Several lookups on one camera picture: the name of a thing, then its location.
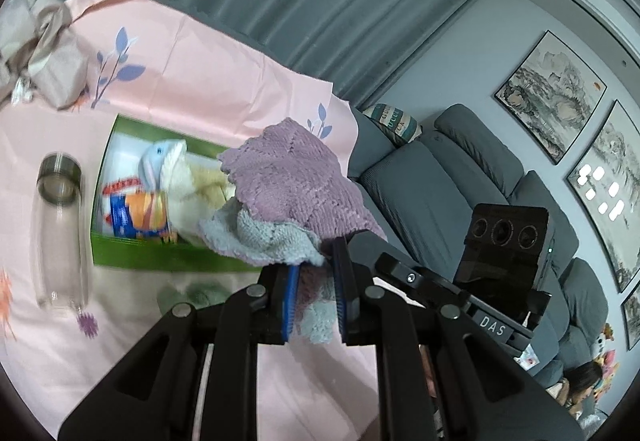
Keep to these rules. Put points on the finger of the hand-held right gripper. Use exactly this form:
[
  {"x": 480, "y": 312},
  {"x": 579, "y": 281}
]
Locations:
[{"x": 420, "y": 278}]

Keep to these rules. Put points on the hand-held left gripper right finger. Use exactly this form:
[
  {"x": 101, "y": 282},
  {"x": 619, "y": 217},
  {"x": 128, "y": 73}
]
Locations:
[{"x": 342, "y": 291}]

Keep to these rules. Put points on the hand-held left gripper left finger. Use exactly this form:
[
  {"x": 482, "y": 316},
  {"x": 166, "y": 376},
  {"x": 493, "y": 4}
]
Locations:
[{"x": 290, "y": 301}]

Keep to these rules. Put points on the grey green knitted cloth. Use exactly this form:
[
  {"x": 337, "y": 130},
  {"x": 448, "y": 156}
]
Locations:
[{"x": 260, "y": 241}]

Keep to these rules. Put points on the purple knitted cloth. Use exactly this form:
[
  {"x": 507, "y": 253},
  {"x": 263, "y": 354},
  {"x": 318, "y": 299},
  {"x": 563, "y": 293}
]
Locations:
[{"x": 300, "y": 171}]

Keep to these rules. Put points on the cream and tan plush towel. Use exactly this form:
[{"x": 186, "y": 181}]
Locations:
[{"x": 200, "y": 191}]

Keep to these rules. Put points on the green cardboard box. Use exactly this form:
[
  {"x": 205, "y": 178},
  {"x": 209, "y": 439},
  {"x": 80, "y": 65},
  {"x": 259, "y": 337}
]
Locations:
[{"x": 150, "y": 258}]

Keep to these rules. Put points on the orange and blue packet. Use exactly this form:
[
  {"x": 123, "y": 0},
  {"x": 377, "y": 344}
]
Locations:
[{"x": 125, "y": 216}]

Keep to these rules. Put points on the blue plush toy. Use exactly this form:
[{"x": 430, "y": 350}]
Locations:
[{"x": 155, "y": 161}]

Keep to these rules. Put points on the grey sofa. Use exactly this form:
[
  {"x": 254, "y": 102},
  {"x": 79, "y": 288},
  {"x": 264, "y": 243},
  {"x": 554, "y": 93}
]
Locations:
[{"x": 440, "y": 171}]

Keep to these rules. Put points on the framed landscape painting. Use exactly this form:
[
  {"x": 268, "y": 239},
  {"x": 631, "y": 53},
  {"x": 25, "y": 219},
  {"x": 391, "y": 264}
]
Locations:
[
  {"x": 550, "y": 91},
  {"x": 634, "y": 316},
  {"x": 615, "y": 221}
]

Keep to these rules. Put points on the colourful plush toys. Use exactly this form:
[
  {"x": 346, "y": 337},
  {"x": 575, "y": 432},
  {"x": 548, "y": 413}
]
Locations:
[{"x": 607, "y": 346}]

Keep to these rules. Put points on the striped cushion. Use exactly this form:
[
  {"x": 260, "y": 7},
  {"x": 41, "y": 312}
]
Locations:
[{"x": 395, "y": 121}]

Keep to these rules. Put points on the clear glass bottle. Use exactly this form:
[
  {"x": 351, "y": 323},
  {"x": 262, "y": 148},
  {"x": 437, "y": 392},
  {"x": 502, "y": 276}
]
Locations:
[{"x": 57, "y": 231}]

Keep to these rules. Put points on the crumpled mauve cloth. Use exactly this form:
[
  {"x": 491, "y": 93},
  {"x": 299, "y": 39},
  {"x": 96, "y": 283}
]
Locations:
[{"x": 50, "y": 61}]

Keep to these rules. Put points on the white crumpled tissue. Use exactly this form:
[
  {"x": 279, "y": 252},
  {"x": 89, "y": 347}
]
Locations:
[{"x": 21, "y": 91}]

